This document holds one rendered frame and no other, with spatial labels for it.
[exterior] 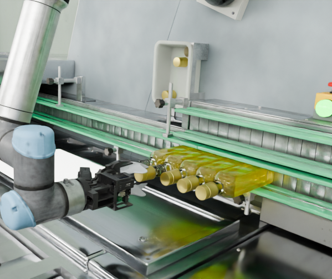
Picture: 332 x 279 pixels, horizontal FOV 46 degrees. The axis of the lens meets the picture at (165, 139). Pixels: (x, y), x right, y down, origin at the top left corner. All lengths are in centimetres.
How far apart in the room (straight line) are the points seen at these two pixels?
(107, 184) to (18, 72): 30
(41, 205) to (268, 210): 64
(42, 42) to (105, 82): 96
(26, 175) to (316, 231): 72
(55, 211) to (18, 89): 26
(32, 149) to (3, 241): 38
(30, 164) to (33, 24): 29
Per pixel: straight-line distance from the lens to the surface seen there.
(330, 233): 109
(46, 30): 87
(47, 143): 75
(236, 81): 131
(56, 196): 80
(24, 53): 86
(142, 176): 98
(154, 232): 99
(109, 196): 86
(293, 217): 113
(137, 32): 164
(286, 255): 105
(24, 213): 78
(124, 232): 99
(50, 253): 96
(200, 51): 135
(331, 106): 106
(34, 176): 76
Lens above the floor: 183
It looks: 45 degrees down
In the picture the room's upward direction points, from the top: 100 degrees counter-clockwise
